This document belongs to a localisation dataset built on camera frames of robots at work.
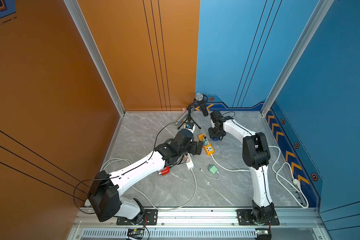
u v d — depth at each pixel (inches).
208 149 37.6
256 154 23.2
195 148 26.9
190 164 35.1
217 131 35.1
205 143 37.1
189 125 26.8
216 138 39.1
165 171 34.0
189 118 41.5
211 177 34.0
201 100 37.4
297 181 34.1
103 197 15.9
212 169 34.4
